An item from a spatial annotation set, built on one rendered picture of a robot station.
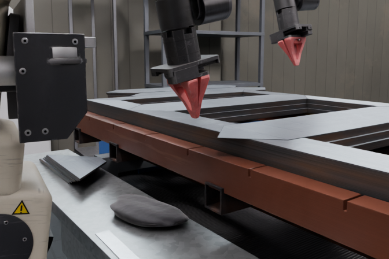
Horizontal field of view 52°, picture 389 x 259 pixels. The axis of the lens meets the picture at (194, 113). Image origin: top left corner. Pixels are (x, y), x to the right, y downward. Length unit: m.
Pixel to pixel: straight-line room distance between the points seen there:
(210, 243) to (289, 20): 0.64
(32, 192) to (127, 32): 3.94
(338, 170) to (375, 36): 6.41
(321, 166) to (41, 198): 0.43
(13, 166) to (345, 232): 0.48
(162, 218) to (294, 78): 5.10
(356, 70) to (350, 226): 6.15
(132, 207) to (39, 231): 0.21
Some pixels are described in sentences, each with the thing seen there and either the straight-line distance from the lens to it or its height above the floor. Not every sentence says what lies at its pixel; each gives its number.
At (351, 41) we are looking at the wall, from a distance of 6.57.
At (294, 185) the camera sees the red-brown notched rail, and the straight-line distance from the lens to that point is 0.61.
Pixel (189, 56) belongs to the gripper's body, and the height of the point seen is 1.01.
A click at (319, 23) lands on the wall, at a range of 6.11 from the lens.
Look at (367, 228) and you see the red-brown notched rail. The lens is 0.56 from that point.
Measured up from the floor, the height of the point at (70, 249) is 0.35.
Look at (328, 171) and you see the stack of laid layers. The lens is 0.63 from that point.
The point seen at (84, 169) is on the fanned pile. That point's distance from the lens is 1.09.
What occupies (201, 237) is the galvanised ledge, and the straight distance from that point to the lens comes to 0.78.
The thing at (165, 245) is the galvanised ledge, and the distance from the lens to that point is 0.75.
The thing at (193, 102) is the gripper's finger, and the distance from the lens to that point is 0.67.
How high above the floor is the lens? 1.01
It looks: 8 degrees down
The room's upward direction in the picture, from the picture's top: straight up
